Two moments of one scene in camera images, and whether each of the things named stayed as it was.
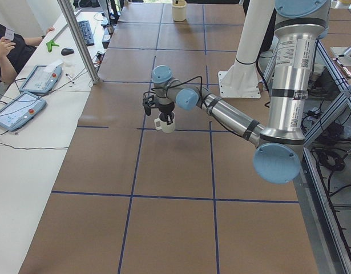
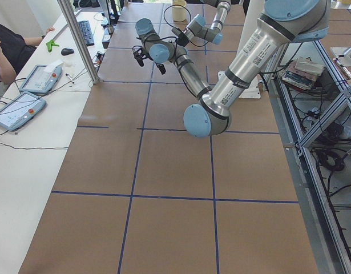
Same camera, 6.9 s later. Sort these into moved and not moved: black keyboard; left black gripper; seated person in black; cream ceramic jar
Moved: left black gripper
Not moved: seated person in black; black keyboard; cream ceramic jar
